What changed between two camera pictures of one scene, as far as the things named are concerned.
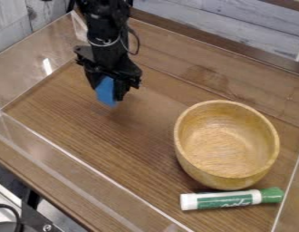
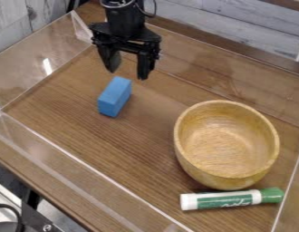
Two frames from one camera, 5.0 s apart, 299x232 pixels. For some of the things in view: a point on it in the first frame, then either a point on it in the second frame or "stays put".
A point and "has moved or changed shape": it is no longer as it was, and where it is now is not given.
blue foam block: [106, 91] has moved or changed shape
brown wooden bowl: [227, 143] stays put
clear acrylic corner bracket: [81, 26] stays put
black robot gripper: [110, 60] to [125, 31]
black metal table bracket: [34, 221] stays put
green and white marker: [199, 200] stays put
